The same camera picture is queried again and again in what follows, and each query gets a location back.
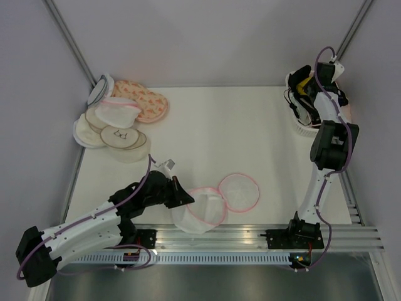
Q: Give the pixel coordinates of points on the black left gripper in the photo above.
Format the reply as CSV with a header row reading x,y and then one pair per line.
x,y
180,197

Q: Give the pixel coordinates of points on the yellow bra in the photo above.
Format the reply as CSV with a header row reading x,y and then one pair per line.
x,y
301,87

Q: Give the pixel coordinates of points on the white mesh laundry bag pink zipper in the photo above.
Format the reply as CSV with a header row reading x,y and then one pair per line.
x,y
236,193

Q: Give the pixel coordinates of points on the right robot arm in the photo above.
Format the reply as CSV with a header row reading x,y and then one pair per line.
x,y
330,154

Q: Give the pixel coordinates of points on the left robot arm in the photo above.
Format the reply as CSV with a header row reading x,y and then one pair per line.
x,y
42,253

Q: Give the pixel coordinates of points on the pink bra in basket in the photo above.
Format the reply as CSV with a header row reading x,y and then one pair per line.
x,y
346,109

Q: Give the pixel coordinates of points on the beige bag with glasses print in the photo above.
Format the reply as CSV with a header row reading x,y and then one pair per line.
x,y
122,139

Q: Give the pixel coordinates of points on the orange patterned laundry bag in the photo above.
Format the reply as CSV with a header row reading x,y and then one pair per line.
x,y
154,106

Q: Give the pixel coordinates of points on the white mesh bag pink trim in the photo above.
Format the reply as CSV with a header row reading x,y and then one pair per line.
x,y
118,112

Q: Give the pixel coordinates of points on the beige round bag behind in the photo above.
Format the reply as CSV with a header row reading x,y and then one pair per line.
x,y
93,121

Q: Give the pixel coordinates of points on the white round laundry bag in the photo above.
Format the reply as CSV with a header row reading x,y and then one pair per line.
x,y
85,136

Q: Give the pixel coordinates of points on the white bag blue zipper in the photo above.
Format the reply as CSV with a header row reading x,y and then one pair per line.
x,y
103,89

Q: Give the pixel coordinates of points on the white perforated plastic basket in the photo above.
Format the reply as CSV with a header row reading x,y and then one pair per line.
x,y
302,121

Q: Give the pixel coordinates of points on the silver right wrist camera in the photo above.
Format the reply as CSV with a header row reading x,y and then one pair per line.
x,y
339,68

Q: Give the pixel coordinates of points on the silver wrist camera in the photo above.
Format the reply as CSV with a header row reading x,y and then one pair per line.
x,y
165,168
339,68

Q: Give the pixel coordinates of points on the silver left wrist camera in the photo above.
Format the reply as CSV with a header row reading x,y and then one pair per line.
x,y
165,168

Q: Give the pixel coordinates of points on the white slotted cable duct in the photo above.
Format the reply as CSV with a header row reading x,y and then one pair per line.
x,y
190,258

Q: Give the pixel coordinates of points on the aluminium mounting rail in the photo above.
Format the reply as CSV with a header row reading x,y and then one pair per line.
x,y
249,237

